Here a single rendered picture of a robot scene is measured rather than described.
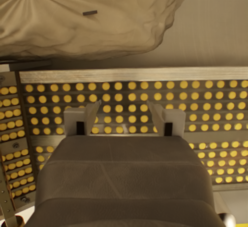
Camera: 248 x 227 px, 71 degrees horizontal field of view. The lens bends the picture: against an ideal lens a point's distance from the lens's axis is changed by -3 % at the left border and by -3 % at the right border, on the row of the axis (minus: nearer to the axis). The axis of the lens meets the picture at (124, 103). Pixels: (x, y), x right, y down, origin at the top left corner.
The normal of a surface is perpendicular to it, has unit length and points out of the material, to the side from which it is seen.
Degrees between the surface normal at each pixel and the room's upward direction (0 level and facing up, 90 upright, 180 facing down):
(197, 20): 0
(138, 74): 0
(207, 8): 0
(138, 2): 36
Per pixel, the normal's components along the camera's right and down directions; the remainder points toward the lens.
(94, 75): 0.00, 0.26
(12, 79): 0.62, 0.19
